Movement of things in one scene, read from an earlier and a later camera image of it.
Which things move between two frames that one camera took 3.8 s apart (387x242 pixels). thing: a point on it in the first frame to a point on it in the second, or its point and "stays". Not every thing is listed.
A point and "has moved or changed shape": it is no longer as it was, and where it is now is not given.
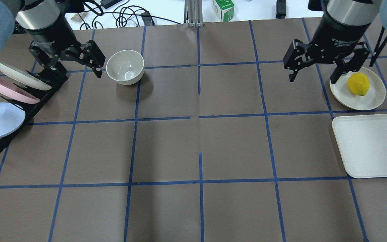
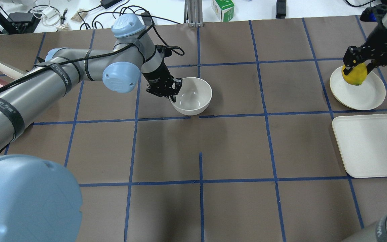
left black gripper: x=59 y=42 to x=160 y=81
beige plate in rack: x=20 y=77 stays
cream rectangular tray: x=370 y=145 stays
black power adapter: x=281 y=9 stays
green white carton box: x=223 y=9 stays
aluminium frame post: x=195 y=13 stays
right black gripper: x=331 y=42 to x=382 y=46
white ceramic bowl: x=125 y=67 has moved or changed shape
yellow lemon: x=358 y=83 has moved or changed shape
